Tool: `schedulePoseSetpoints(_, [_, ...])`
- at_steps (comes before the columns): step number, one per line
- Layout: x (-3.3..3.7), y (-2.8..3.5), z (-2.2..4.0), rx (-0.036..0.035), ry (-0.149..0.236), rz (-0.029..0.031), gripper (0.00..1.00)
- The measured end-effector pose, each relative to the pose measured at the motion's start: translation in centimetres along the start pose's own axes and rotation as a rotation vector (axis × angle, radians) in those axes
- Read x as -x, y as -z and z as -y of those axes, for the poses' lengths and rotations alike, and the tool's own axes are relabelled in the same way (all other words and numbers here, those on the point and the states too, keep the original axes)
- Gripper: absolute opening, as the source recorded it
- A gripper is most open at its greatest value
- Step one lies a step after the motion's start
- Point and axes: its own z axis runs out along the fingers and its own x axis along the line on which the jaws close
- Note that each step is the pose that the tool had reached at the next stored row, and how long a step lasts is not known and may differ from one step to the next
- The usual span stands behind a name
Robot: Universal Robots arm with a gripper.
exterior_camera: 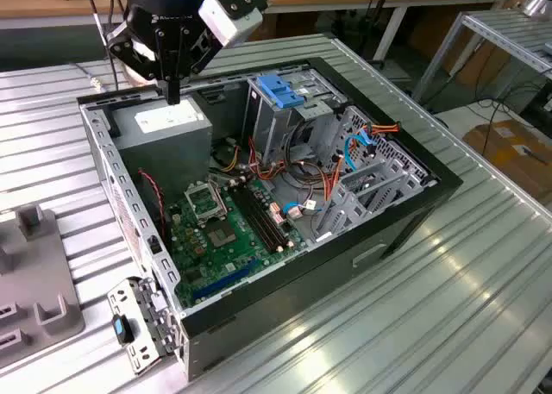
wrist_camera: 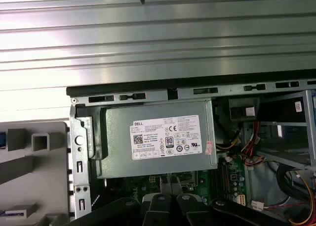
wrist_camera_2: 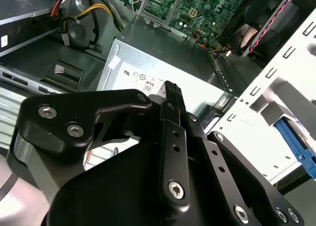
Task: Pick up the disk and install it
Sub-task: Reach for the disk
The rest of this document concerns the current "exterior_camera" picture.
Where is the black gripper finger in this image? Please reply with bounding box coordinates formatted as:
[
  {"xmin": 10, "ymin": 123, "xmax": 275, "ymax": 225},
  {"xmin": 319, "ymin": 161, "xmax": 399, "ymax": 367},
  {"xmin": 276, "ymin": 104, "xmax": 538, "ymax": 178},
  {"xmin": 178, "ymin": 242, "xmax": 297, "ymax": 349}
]
[
  {"xmin": 172, "ymin": 22, "xmax": 226, "ymax": 105},
  {"xmin": 106, "ymin": 22, "xmax": 174, "ymax": 105}
]

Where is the blue data wire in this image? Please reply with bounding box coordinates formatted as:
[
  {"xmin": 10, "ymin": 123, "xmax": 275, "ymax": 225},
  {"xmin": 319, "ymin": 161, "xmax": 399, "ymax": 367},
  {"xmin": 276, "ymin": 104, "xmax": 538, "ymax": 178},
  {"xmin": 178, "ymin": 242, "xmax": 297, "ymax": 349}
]
[{"xmin": 344, "ymin": 128, "xmax": 376, "ymax": 173}]

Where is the orange power wire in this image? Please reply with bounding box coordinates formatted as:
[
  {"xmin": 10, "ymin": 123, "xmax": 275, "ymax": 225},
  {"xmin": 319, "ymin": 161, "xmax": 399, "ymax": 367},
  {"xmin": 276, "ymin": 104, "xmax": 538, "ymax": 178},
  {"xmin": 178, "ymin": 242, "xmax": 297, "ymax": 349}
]
[{"xmin": 361, "ymin": 122, "xmax": 402, "ymax": 139}]

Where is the grey perforated disk bay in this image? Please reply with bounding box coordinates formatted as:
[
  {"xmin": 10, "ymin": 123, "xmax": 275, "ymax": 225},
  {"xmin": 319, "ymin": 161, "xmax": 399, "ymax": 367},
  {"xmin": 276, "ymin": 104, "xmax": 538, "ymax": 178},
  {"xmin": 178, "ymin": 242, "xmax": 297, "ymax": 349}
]
[{"xmin": 310, "ymin": 105, "xmax": 436, "ymax": 244}]

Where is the grey power supply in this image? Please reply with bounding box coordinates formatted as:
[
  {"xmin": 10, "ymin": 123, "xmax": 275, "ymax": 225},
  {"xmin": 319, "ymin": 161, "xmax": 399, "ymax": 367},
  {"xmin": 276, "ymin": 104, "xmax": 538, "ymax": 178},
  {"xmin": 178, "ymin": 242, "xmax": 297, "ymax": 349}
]
[{"xmin": 110, "ymin": 94, "xmax": 215, "ymax": 197}]

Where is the blue plastic drive latch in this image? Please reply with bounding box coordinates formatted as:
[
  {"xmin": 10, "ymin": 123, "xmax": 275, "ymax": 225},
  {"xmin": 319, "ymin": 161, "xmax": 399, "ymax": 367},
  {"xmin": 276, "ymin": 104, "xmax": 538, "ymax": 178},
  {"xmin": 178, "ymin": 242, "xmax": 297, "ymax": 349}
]
[{"xmin": 254, "ymin": 73, "xmax": 308, "ymax": 109}]

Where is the grey metal drive cage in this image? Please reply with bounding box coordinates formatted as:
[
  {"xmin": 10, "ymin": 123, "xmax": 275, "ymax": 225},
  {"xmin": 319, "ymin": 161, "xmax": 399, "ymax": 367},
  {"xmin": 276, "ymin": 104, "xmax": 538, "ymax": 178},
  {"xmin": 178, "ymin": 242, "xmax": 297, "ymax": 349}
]
[{"xmin": 241, "ymin": 68, "xmax": 346, "ymax": 165}]

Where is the metal socket cover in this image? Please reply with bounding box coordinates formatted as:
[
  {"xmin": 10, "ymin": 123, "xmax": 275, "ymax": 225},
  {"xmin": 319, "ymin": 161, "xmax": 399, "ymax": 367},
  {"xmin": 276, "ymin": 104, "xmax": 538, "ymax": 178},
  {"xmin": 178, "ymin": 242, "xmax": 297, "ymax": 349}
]
[{"xmin": 184, "ymin": 180, "xmax": 229, "ymax": 222}]

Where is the black RAM slot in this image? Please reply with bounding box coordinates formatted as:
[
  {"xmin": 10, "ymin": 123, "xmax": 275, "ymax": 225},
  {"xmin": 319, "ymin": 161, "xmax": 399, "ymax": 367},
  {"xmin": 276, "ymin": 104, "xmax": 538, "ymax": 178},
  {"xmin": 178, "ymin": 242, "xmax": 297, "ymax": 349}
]
[
  {"xmin": 239, "ymin": 182, "xmax": 291, "ymax": 249},
  {"xmin": 228, "ymin": 185, "xmax": 279, "ymax": 253}
]

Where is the green motherboard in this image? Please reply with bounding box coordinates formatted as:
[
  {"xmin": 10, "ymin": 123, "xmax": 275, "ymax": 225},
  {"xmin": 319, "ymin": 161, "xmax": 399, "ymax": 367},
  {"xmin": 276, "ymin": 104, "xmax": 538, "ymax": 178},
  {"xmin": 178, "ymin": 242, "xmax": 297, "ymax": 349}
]
[{"xmin": 166, "ymin": 176, "xmax": 310, "ymax": 309}]

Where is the black stand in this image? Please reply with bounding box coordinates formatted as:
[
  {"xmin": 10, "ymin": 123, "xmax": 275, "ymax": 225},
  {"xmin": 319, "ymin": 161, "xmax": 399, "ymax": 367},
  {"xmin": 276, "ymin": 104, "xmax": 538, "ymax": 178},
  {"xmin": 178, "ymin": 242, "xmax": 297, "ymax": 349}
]
[{"xmin": 361, "ymin": 0, "xmax": 398, "ymax": 70}]

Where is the blue expansion slot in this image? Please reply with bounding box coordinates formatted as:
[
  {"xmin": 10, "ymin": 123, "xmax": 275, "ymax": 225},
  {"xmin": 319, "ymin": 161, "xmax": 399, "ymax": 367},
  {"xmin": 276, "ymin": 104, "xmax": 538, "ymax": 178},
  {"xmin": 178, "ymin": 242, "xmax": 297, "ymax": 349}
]
[{"xmin": 191, "ymin": 259, "xmax": 260, "ymax": 303}]

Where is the grey parts rack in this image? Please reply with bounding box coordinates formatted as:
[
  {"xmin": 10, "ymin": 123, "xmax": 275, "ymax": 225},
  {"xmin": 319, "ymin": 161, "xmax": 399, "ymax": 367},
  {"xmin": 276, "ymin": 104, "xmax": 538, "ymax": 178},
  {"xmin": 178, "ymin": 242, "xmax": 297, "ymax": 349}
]
[{"xmin": 0, "ymin": 203, "xmax": 85, "ymax": 363}]

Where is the black open PC case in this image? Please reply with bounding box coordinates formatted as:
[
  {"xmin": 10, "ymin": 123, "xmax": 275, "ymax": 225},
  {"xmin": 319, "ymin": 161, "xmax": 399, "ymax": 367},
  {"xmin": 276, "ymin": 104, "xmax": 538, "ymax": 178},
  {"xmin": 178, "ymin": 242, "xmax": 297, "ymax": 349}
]
[{"xmin": 76, "ymin": 56, "xmax": 465, "ymax": 382}]

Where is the black blue latch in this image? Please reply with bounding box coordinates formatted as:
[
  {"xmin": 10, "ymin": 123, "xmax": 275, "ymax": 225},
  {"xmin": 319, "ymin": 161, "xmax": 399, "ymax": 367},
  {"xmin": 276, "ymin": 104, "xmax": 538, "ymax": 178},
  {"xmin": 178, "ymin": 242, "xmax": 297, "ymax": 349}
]
[{"xmin": 110, "ymin": 314, "xmax": 135, "ymax": 346}]

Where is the cardboard box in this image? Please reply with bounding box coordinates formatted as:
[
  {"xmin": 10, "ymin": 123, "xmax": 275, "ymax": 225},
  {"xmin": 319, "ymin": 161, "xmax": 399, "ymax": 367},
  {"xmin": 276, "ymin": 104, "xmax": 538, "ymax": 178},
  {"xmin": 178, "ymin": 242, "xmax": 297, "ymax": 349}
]
[{"xmin": 463, "ymin": 117, "xmax": 552, "ymax": 201}]

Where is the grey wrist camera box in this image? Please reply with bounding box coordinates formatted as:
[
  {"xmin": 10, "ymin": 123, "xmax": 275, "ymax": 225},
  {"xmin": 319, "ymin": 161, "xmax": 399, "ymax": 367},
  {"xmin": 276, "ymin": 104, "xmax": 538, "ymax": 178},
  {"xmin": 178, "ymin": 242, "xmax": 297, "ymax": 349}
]
[{"xmin": 198, "ymin": 0, "xmax": 265, "ymax": 49}]

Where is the cable with silver plug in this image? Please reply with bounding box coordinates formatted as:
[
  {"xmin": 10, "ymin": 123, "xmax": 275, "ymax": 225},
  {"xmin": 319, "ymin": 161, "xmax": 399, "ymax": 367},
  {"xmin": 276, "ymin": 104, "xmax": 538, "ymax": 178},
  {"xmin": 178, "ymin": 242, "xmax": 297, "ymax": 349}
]
[{"xmin": 84, "ymin": 0, "xmax": 126, "ymax": 91}]

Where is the yellow wire bundle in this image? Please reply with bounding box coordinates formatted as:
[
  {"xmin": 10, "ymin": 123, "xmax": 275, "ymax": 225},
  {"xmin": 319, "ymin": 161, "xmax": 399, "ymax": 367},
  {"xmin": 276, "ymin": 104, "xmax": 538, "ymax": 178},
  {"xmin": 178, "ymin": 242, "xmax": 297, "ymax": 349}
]
[{"xmin": 210, "ymin": 141, "xmax": 242, "ymax": 173}]

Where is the red black twisted wire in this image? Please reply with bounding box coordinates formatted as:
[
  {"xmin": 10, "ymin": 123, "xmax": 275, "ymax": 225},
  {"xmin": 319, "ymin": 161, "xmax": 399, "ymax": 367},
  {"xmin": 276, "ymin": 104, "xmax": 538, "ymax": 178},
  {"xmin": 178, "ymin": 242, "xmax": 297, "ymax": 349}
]
[{"xmin": 137, "ymin": 167, "xmax": 169, "ymax": 240}]

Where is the white connector blue wire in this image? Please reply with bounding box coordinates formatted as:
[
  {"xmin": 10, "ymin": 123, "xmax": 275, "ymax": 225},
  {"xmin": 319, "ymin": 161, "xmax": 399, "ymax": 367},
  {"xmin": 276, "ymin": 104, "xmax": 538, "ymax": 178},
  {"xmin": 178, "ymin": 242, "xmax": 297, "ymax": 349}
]
[{"xmin": 282, "ymin": 199, "xmax": 324, "ymax": 221}]

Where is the orange wire bundle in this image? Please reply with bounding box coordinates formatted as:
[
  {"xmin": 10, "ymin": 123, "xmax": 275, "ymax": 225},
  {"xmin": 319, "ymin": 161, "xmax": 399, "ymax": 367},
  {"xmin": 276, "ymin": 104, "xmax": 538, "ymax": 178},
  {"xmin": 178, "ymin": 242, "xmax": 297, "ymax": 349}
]
[{"xmin": 249, "ymin": 150, "xmax": 346, "ymax": 214}]

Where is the silver slot cover bracket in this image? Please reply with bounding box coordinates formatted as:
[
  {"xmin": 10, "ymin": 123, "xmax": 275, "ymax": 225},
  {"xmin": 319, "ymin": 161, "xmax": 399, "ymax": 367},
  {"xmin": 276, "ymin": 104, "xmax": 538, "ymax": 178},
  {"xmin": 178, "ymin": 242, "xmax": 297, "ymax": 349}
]
[{"xmin": 106, "ymin": 276, "xmax": 185, "ymax": 376}]

